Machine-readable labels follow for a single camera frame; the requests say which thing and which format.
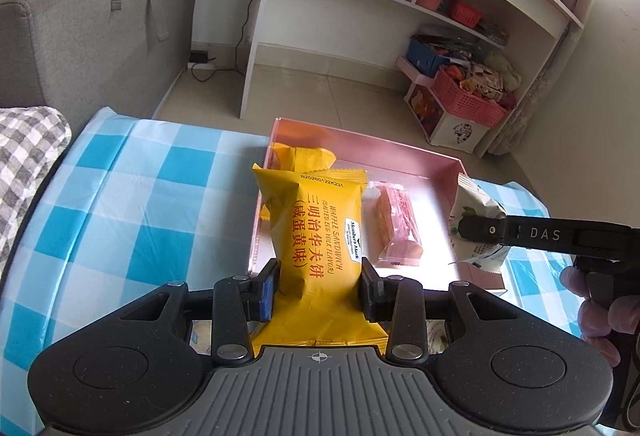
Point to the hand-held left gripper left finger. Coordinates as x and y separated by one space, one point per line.
265 293

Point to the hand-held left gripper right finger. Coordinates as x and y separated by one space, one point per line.
371 293

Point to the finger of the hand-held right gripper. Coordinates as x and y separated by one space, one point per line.
480 228

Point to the white green snack packet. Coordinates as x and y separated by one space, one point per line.
475 203

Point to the yellow wafer snack packet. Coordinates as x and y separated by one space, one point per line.
320 226
305 159

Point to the pink cardboard box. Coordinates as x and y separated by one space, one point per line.
400 161

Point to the person's right hand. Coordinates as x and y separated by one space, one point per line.
592 321

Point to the pink wafer packet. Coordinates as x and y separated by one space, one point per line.
397 226

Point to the pink white storage box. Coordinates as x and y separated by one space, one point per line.
430 116

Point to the large pink basket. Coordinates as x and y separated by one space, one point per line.
465 104

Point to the blue checked tablecloth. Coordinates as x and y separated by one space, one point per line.
125 216

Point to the pale green plush toy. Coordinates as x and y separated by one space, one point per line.
505 69

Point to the blue box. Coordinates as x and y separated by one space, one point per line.
425 56

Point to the small red basket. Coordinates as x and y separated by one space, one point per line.
462 14

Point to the black power strip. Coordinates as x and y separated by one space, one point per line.
201 57

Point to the white shelf unit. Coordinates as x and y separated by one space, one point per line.
350 16

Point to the grey white checked cloth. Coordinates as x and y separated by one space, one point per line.
25 151

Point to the grey sofa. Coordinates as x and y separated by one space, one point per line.
75 56

